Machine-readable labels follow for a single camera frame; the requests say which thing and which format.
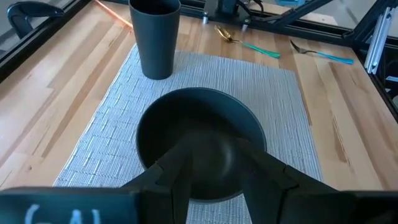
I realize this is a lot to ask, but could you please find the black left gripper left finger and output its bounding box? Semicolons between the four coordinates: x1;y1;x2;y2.
121;138;194;224

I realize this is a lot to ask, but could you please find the black bowl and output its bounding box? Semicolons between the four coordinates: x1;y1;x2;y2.
136;86;267;203

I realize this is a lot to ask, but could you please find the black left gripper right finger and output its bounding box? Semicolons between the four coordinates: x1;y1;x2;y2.
236;138;340;224

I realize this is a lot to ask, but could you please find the grey woven placemat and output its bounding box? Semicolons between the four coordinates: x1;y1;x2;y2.
52;43;324;224

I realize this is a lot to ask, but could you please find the tall black cup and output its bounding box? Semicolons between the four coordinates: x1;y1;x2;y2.
128;0;182;81

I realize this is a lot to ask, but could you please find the gold spoon green handle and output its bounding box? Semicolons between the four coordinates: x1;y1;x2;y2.
213;24;281;59

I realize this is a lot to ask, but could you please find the silver aluminium extrusion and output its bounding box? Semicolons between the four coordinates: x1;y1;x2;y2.
363;6;396;75

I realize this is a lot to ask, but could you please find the orange straw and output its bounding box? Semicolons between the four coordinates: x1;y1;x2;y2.
95;0;134;29

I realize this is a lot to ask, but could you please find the gold fork blue handle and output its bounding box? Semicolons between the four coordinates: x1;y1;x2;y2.
289;39;355;65

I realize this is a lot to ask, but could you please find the black metal table frame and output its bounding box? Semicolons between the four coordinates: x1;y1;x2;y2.
0;0;398;125

